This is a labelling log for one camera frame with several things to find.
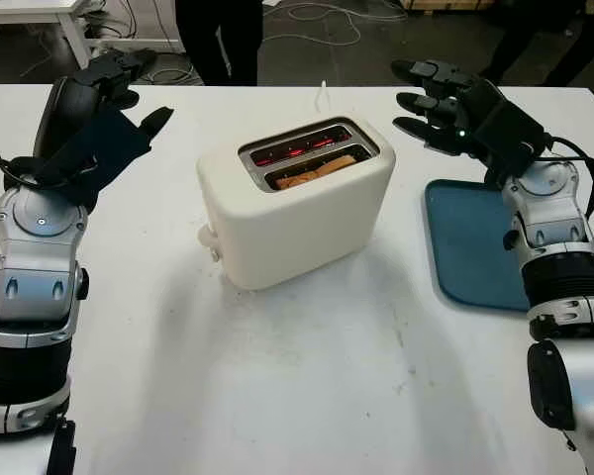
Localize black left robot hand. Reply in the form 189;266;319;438
32;47;174;162

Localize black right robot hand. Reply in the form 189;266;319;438
391;58;485;155

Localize toast slice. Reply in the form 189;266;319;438
274;153;356;191

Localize person in dark clothes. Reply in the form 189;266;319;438
479;0;594;88

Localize person in black trousers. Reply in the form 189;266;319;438
175;0;265;88

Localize white two-slot toaster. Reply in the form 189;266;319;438
196;116;396;291

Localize white desk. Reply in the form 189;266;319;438
0;0;184;69

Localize blue plastic tray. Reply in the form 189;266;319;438
424;177;533;313

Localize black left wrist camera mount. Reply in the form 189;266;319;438
38;104;153;209

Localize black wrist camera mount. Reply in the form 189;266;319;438
38;104;153;209
459;78;546;175

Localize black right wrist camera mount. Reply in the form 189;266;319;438
459;78;546;175

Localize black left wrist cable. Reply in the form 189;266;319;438
0;150;80;188

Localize white looped floor cable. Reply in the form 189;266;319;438
261;0;408;50

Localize tangled cables under desk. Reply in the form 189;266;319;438
22;0;204;86

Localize white toaster power cable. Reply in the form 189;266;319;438
314;80;331;119

